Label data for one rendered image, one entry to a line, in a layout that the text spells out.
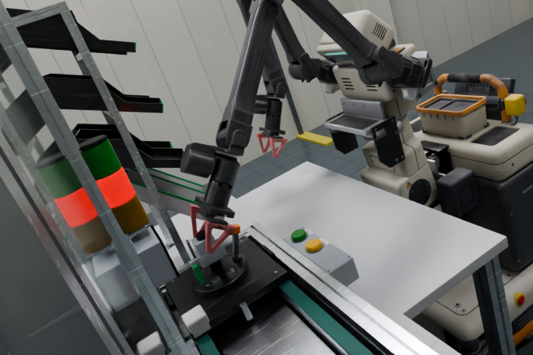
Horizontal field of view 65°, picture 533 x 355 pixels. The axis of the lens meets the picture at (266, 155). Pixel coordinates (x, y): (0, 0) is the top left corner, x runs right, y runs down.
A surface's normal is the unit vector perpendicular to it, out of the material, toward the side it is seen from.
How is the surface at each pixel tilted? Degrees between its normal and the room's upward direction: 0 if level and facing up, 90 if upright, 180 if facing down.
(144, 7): 90
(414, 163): 90
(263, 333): 0
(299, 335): 0
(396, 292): 0
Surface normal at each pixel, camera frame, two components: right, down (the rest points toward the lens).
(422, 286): -0.33, -0.88
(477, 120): 0.44, 0.21
